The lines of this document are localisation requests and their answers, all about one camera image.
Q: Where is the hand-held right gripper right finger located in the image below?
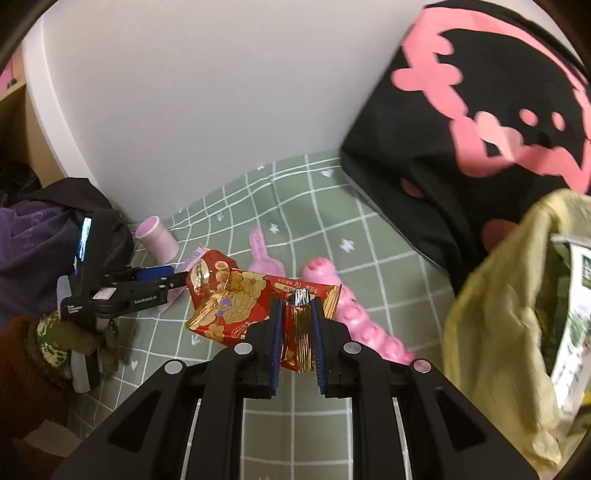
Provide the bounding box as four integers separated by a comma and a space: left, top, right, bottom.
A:
310, 296, 541, 480

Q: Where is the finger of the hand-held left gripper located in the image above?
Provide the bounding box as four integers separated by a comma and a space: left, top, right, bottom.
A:
127, 265, 176, 282
139, 272, 191, 296

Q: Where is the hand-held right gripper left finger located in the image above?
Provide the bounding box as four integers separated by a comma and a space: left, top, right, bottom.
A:
51, 298, 284, 480

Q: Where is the red gold snack packet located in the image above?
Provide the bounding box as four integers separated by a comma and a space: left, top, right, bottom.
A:
185, 249, 342, 374

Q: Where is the yellow-green plastic bag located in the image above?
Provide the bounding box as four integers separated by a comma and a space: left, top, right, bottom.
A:
441, 188, 591, 476

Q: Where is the white green snack packet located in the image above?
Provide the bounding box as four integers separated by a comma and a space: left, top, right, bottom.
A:
549, 234, 591, 412

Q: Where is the person's left forearm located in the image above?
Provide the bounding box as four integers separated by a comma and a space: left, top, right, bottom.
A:
0, 314, 77, 462

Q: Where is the person's left hand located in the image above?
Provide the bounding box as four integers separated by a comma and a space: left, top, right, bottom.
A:
59, 318, 119, 371

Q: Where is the pink cup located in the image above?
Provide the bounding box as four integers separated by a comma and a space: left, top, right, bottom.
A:
134, 216, 180, 260

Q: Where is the light pink wrapper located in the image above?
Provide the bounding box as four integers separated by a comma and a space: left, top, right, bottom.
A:
159, 244, 213, 315

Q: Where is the pink caterpillar toy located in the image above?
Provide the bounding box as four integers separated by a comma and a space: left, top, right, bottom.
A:
300, 258, 416, 366

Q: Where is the purple black clothing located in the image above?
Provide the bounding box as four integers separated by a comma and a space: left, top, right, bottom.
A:
0, 178, 136, 324

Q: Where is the pink rabbit toy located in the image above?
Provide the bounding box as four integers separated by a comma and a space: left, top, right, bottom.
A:
248, 227, 285, 280

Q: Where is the green checked mat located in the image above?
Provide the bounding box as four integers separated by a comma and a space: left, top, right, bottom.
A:
28, 150, 462, 480

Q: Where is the wooden shelf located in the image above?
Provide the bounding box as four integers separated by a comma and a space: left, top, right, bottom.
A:
0, 46, 44, 190

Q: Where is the brown cardboard piece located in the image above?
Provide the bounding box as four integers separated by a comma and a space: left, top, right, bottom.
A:
21, 419, 85, 463

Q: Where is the black pink printed bag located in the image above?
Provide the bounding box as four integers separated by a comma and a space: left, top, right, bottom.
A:
341, 0, 591, 296

